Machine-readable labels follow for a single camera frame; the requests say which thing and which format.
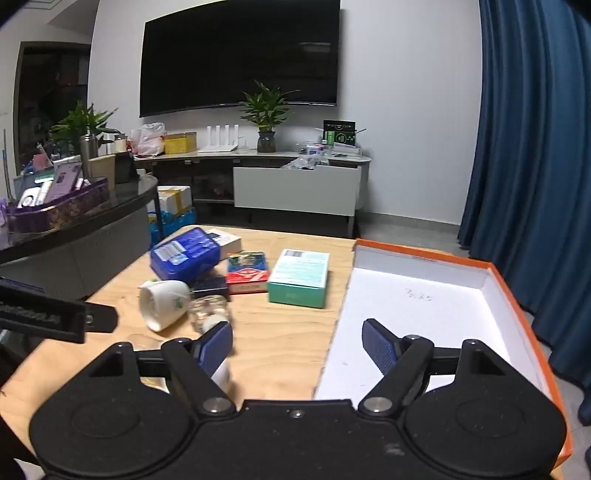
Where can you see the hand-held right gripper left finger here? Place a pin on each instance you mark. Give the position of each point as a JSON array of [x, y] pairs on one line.
[[216, 347]]

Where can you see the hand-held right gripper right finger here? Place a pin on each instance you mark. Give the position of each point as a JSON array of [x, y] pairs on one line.
[[377, 345]]

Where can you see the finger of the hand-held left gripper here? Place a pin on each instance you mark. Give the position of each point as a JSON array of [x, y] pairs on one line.
[[101, 319]]

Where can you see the small white adapter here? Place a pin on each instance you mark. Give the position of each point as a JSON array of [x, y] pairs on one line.
[[222, 374]]

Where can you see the clear bottle with white plug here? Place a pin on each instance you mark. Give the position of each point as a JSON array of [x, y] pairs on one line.
[[207, 311]]

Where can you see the orange cardboard box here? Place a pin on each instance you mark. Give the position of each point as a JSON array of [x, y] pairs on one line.
[[415, 295]]

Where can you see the white plug adapter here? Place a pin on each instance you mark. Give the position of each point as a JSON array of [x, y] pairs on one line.
[[164, 302]]

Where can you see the red playing card box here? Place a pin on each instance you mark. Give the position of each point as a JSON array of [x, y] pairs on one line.
[[247, 274]]

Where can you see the blue wipes packet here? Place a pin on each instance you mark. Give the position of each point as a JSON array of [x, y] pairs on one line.
[[182, 254]]

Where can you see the teal box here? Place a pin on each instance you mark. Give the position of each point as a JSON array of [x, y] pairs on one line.
[[300, 272]]

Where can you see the white power adapter box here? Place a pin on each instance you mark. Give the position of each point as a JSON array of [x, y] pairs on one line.
[[228, 240]]

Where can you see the dark blue small box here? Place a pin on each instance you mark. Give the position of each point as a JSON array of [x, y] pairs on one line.
[[210, 286]]

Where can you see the dark round counter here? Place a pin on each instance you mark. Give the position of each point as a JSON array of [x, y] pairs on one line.
[[92, 240]]

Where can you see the purple storage tray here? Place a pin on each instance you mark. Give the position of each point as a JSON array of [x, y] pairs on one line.
[[60, 210]]

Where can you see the blue plastic bag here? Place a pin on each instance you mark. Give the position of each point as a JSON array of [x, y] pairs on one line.
[[171, 226]]

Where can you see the white and yellow cardboard box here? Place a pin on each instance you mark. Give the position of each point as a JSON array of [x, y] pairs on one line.
[[174, 198]]

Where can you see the steel tumbler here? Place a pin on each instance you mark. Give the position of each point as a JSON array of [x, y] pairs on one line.
[[88, 150]]

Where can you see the white tv cabinet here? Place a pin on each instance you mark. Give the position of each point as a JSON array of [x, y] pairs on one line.
[[295, 189]]

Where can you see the white and red plastic bag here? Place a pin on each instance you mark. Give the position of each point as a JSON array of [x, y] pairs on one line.
[[147, 138]]

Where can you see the leafy green potted plant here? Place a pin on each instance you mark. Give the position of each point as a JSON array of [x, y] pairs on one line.
[[81, 122]]

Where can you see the pile of small clutter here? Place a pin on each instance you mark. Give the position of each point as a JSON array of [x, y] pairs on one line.
[[318, 154]]

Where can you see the white router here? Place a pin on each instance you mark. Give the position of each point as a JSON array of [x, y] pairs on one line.
[[218, 141]]

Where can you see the black and green box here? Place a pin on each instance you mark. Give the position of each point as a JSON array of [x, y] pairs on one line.
[[338, 131]]

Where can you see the potted plant in dark vase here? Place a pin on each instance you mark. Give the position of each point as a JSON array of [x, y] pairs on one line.
[[266, 115]]

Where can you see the blue curtain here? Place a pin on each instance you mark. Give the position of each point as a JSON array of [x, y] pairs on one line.
[[531, 161]]

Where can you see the black wall television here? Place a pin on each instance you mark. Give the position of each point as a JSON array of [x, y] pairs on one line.
[[240, 55]]

